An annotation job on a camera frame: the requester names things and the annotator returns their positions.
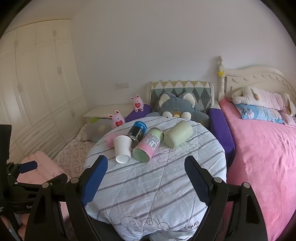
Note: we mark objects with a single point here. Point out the white and pink dog plush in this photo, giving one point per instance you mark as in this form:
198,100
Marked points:
245,95

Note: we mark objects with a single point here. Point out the purple bed bumper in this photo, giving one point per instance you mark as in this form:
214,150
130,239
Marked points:
136,113
219,129

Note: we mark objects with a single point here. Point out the black and blue cup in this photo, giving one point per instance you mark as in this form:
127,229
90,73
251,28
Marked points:
136,133

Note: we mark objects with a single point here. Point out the pink floral pillow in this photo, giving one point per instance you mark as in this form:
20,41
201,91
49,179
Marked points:
289,119

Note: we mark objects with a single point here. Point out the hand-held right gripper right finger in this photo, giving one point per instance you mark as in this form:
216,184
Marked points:
196,180

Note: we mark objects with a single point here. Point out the white paper cup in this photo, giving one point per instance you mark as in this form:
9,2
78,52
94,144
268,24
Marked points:
122,148

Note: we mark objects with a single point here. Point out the white carved headboard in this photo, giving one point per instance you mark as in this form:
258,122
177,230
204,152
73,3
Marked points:
254,76

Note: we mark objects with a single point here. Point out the white bedside table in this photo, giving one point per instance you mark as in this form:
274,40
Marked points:
108,109

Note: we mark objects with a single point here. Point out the heart print sheet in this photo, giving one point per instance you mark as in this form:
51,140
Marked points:
71,157

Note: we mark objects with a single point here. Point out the pink and green labelled cup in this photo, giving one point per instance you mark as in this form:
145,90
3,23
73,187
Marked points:
145,146

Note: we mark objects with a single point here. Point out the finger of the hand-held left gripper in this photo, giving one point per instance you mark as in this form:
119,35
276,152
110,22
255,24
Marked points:
27,166
23,185

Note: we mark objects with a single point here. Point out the yellow star decoration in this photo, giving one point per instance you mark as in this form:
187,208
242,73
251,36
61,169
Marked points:
221,73

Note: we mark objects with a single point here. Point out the pink bunny toy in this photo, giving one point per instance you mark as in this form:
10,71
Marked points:
138,105
118,122

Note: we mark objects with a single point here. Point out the grey daisy cushion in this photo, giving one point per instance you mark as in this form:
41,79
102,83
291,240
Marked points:
99,129

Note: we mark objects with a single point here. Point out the diamond pattern quilted cover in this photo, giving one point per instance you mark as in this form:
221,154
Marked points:
185,87

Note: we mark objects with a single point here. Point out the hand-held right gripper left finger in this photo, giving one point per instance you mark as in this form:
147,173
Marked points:
94,180

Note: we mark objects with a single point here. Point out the pink folded blanket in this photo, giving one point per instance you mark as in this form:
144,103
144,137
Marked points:
44,166

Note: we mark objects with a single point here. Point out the grey cat plush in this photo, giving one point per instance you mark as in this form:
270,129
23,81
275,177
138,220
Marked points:
178,104

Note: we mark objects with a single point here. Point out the white wardrobe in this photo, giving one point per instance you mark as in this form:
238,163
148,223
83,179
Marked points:
34,81

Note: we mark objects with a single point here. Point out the pink bed with headboard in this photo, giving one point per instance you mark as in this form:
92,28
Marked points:
261,162

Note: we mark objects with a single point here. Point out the pale green cup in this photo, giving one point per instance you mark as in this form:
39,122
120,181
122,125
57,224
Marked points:
178,135

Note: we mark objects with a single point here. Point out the blue floral pillow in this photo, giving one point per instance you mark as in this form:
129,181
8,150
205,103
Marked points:
259,113

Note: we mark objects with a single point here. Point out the green toy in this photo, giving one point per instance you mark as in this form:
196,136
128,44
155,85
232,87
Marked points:
95,120

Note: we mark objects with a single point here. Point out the white striped quilt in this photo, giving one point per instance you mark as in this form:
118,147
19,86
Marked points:
150,185

